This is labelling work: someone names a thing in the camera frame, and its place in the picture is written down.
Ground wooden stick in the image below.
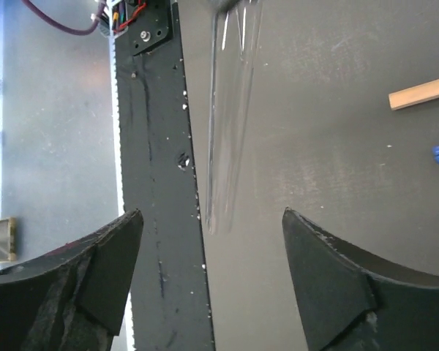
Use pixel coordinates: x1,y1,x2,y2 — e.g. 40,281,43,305
389,79,439,110

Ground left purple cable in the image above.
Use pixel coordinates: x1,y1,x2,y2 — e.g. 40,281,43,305
21,0,109,37

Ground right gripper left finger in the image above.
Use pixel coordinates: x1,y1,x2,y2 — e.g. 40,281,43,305
0,210,143,350

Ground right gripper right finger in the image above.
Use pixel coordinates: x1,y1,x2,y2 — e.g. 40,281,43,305
282,208,439,350

